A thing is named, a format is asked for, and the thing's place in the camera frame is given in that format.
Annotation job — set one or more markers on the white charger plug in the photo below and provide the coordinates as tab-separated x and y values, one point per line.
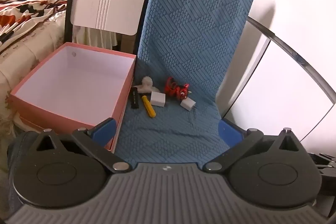
187	104

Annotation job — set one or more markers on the round metal chair frame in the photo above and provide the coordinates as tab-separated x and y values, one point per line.
294	52

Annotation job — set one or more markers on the white plush hair clip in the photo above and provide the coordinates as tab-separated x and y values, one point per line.
147	84

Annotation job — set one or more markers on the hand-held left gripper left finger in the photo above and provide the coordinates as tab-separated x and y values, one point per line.
107	130

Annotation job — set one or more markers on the white cube adapter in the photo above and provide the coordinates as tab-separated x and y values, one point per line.
157	100

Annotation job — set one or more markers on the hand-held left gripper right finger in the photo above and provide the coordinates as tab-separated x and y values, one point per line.
231	132

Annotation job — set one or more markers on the red and black bull figurine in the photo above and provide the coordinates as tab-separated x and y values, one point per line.
176	88

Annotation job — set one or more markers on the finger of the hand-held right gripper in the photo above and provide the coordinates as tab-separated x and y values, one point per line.
326	161

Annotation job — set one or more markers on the blue textured seat cover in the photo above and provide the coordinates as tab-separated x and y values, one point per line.
189	37

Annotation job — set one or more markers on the pink cardboard box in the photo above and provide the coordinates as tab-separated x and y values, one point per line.
71	82

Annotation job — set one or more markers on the striped patterned blanket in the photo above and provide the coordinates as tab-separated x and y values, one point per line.
29	3

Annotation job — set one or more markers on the black stick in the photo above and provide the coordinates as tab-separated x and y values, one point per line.
134	98

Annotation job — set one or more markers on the yellow stick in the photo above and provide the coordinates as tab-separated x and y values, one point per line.
148	107

